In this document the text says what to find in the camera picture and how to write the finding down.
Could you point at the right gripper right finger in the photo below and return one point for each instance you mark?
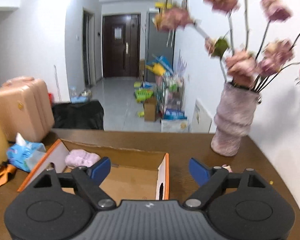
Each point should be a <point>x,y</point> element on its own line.
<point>211,184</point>

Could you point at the dried pink rose bouquet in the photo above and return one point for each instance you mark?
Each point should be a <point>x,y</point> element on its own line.
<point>239,43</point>

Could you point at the blue tissue pack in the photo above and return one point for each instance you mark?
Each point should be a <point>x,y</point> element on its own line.
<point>25,155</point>

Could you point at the brown cardboard box on floor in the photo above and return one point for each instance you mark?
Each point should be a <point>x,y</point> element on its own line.
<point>150,109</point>

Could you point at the pink textured ceramic vase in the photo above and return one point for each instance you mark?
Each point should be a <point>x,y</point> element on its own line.
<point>233,119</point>

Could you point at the black fabric covered seat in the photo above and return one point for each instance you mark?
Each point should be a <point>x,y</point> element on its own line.
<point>87,115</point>

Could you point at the grey refrigerator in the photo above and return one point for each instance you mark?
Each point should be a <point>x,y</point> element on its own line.
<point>157,43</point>

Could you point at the dark brown entrance door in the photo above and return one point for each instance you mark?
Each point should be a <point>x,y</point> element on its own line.
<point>121,45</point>

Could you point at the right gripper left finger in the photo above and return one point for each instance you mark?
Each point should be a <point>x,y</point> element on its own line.
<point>87,182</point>

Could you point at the pink hard-shell suitcase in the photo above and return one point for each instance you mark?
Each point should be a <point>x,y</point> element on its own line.
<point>25,108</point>

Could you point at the red orange cardboard box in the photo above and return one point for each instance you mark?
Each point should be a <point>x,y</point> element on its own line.
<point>134,174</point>

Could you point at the blue yellow bag pile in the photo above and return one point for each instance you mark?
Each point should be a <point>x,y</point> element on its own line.
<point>160,66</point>

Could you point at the wall electrical panel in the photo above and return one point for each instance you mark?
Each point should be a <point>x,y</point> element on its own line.
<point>185,4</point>

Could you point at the yellow box on refrigerator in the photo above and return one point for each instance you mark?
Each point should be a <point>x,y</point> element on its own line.
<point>161,5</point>

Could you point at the wire rack with bottles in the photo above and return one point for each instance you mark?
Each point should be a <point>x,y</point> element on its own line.
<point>169,93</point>

